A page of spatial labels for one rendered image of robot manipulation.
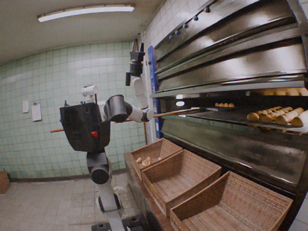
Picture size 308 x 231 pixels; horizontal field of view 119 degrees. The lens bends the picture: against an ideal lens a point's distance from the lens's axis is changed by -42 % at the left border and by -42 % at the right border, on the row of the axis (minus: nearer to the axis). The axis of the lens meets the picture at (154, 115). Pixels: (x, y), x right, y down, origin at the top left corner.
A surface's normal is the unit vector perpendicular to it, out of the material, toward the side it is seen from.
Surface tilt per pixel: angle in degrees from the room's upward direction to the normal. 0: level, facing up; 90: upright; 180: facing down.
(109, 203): 66
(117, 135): 90
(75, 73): 90
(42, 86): 90
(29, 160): 90
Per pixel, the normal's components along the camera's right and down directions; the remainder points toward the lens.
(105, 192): 0.33, -0.11
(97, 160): 0.18, -0.65
